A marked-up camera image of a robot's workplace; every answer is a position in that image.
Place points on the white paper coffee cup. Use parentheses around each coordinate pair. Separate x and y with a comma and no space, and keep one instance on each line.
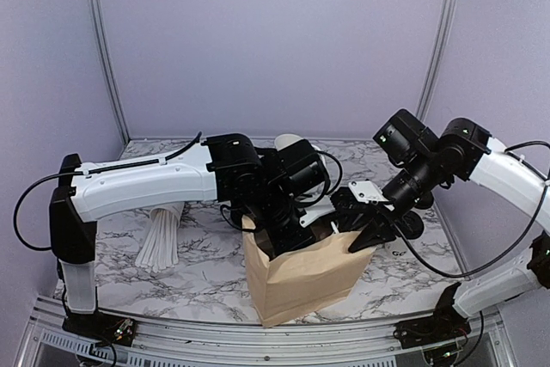
(397,249)

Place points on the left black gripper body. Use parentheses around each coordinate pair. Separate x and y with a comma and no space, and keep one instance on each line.
(270,211)

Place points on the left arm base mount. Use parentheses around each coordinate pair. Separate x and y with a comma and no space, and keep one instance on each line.
(105,328)

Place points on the right aluminium frame post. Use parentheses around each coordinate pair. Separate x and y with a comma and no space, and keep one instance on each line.
(446,17)

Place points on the brown paper bag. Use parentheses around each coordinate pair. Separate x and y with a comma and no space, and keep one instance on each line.
(297,283)

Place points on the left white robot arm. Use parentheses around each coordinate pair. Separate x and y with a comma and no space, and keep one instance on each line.
(263,183)

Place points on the left aluminium frame post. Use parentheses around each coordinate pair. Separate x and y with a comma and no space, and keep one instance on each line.
(107,69)

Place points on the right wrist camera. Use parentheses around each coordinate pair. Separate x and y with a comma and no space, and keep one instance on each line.
(357,195)

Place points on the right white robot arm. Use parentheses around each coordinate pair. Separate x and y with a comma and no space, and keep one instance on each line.
(465,151)

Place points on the aluminium front rail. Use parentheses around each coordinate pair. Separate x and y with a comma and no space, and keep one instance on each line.
(169,342)

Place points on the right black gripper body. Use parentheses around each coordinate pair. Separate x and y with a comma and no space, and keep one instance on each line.
(415,181)

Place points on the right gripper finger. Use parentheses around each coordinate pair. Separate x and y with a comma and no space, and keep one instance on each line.
(350,213)
(375,229)

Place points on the aluminium frame post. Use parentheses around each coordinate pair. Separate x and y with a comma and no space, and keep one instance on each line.
(107,69)
(446,17)

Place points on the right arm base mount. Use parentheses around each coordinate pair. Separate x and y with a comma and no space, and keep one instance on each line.
(443,324)

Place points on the black plastic cup lid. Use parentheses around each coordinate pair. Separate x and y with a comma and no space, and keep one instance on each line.
(411,225)

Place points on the stack of white cups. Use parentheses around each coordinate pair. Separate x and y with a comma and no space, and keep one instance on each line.
(292,141)

